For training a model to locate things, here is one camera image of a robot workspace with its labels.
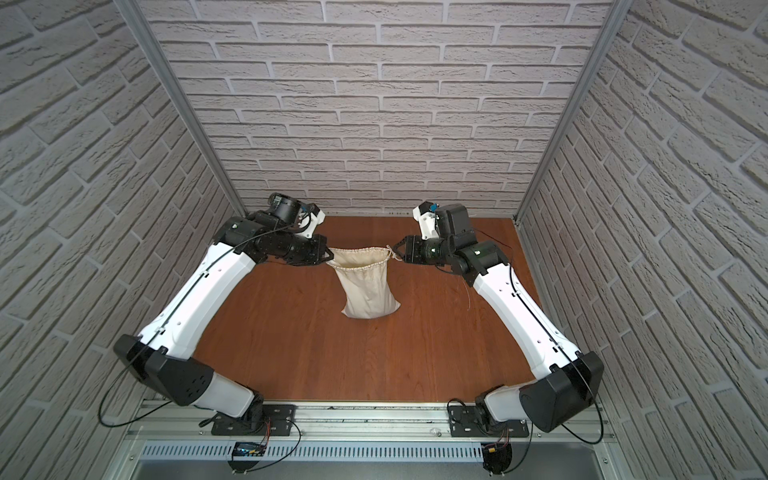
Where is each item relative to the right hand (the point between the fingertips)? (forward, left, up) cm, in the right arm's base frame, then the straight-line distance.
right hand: (391, 251), depth 72 cm
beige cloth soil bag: (-4, +7, -3) cm, 9 cm away
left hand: (+3, +15, 0) cm, 16 cm away
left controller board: (-36, +38, -31) cm, 61 cm away
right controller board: (-41, -23, -30) cm, 56 cm away
